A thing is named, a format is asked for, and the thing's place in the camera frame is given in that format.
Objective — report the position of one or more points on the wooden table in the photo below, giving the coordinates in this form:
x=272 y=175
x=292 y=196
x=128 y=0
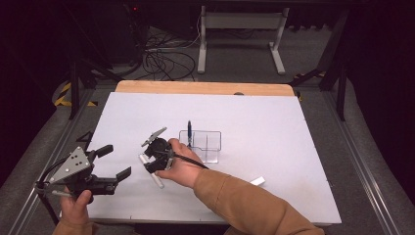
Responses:
x=202 y=87

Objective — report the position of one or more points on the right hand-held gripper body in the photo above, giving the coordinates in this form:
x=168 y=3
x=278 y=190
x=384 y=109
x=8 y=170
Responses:
x=160 y=148

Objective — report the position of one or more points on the dark cabinet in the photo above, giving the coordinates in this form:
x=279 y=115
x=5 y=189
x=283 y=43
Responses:
x=120 y=32

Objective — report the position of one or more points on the grey metal floor rail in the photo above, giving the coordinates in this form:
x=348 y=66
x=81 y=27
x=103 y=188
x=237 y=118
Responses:
x=67 y=135
x=350 y=147

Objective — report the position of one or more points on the clear plastic organizer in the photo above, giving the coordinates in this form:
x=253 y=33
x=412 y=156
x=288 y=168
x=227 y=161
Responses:
x=206 y=147

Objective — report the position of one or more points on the black triangular bracket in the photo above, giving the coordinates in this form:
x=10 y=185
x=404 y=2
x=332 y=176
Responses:
x=85 y=137

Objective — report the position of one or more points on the blue pen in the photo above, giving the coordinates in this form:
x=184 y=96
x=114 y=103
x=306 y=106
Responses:
x=189 y=129

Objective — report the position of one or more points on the white board sheet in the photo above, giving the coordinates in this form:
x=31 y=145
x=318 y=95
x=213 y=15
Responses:
x=261 y=137

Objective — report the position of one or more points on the person's left hand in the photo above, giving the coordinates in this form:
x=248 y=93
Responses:
x=76 y=212

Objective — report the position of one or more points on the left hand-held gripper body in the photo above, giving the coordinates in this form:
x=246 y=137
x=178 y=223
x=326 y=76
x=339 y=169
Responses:
x=73 y=166

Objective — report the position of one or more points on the person's right hand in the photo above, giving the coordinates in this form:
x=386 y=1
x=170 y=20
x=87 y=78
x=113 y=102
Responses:
x=182 y=166

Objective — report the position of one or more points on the black frame post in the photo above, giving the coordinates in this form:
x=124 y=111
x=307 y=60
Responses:
x=74 y=91
x=341 y=94

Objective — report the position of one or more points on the white metal stand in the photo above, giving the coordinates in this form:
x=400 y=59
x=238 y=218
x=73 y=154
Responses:
x=241 y=20

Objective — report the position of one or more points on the long white pen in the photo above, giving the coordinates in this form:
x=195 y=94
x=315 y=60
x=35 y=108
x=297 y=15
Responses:
x=157 y=181

